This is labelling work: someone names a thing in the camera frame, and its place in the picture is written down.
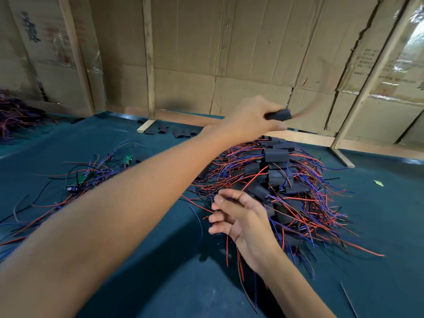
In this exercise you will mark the person's right hand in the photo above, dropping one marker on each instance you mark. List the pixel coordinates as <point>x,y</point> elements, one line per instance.
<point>248,225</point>

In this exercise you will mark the clear plastic sheet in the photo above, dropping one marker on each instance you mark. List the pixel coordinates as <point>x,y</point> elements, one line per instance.
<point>411,56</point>

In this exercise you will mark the wooden ledge board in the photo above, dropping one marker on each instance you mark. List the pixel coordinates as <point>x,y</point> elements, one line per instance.
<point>371,150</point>

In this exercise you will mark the thin wooden post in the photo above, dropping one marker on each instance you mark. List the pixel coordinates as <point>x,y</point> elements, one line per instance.
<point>149,56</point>

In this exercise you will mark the wide wooden post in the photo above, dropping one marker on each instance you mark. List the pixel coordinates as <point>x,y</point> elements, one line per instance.
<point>76,56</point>

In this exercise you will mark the person's left forearm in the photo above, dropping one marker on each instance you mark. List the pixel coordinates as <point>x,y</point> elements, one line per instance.
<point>99,228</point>

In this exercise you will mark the pale slanted wooden post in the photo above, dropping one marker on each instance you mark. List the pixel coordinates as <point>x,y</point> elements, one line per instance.
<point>371,76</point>

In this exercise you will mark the pile of unsleeved wired boards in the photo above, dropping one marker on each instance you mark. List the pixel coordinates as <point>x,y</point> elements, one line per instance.
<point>79,179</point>

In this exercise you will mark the pile of black sleeve pieces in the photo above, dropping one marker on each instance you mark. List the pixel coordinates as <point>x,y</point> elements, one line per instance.
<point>179,132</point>

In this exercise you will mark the small green scrap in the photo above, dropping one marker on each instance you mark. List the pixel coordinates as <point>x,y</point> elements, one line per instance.
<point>378,182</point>

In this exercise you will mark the person's left hand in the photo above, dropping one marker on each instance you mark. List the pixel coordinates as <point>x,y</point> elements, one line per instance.
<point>245,119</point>

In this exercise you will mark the pile of sleeved wired boards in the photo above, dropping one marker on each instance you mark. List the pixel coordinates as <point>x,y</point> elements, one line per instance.
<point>278,155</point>

